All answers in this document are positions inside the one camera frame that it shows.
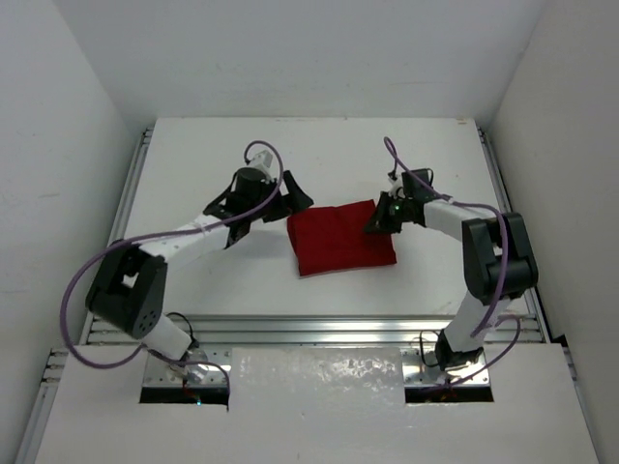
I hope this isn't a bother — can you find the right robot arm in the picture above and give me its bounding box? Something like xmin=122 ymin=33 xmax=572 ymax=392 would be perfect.
xmin=364 ymin=168 xmax=539 ymax=371

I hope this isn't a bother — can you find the aluminium side rail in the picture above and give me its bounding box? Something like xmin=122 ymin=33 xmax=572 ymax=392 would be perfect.
xmin=476 ymin=125 xmax=547 ymax=339
xmin=78 ymin=125 xmax=155 ymax=345

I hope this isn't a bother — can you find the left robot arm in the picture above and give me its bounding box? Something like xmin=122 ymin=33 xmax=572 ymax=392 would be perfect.
xmin=86 ymin=167 xmax=313 ymax=362

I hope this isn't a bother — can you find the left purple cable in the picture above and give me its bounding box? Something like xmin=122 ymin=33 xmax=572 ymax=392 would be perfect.
xmin=58 ymin=139 xmax=284 ymax=388

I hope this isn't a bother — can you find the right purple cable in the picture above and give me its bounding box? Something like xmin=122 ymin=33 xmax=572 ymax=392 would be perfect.
xmin=383 ymin=136 xmax=522 ymax=388

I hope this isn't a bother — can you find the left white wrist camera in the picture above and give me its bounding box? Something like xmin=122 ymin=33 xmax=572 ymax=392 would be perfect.
xmin=248 ymin=150 xmax=273 ymax=175

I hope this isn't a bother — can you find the right aluminium side rail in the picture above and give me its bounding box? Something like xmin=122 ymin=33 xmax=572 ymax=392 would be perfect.
xmin=476 ymin=125 xmax=547 ymax=339

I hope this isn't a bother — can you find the white foam panel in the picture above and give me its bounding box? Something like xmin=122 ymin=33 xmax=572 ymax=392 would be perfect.
xmin=230 ymin=347 xmax=405 ymax=413

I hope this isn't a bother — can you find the red t-shirt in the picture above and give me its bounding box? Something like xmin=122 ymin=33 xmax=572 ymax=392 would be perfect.
xmin=286 ymin=200 xmax=397 ymax=277

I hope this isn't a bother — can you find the aluminium front rail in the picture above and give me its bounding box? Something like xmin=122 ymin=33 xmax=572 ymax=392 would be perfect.
xmin=81 ymin=313 xmax=547 ymax=347

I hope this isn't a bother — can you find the purple cable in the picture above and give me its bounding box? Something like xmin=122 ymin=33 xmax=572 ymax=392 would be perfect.
xmin=383 ymin=136 xmax=522 ymax=388
xmin=58 ymin=139 xmax=284 ymax=388

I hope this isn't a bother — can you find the left aluminium side rail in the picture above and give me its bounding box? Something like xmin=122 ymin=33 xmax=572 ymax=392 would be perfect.
xmin=78 ymin=125 xmax=155 ymax=345

